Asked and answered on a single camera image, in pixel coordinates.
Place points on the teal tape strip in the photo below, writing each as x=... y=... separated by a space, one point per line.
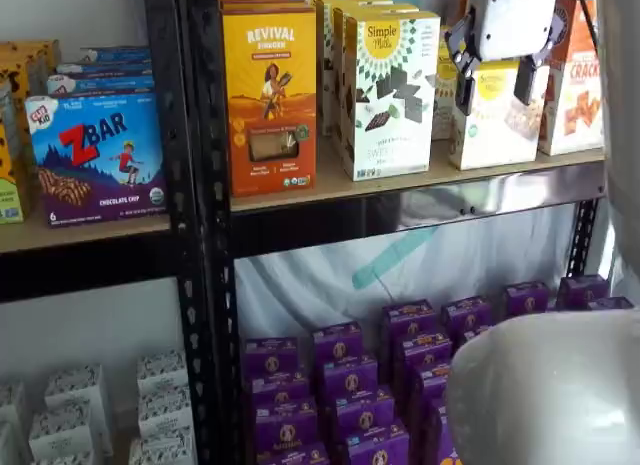
x=395 y=260

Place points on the white plastic backdrop sheet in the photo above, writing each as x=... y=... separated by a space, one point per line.
x=475 y=255

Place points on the white patterned small box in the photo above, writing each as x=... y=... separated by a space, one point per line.
x=62 y=459
x=60 y=427
x=11 y=402
x=162 y=370
x=165 y=410
x=165 y=450
x=75 y=382

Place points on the black metal shelf rack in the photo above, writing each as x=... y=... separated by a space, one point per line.
x=220 y=285
x=165 y=60

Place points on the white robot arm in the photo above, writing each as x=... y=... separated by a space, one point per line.
x=550 y=385

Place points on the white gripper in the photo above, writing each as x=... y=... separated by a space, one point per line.
x=510 y=20

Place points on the wooden shelf board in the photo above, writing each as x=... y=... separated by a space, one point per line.
x=75 y=235
x=330 y=185

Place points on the orange white cracker box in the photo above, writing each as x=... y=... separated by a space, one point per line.
x=575 y=100

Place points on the blue purple ZBar box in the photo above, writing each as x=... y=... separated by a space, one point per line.
x=117 y=54
x=95 y=160
x=105 y=69
x=100 y=84

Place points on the white mint cookie box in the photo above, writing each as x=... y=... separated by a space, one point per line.
x=318 y=45
x=339 y=85
x=395 y=110
x=327 y=60

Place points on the purple bunny snack box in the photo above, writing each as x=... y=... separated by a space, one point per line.
x=425 y=355
x=525 y=299
x=436 y=430
x=582 y=290
x=475 y=335
x=292 y=456
x=337 y=345
x=430 y=387
x=410 y=322
x=465 y=315
x=377 y=447
x=360 y=415
x=285 y=427
x=270 y=357
x=350 y=382
x=277 y=392
x=610 y=304

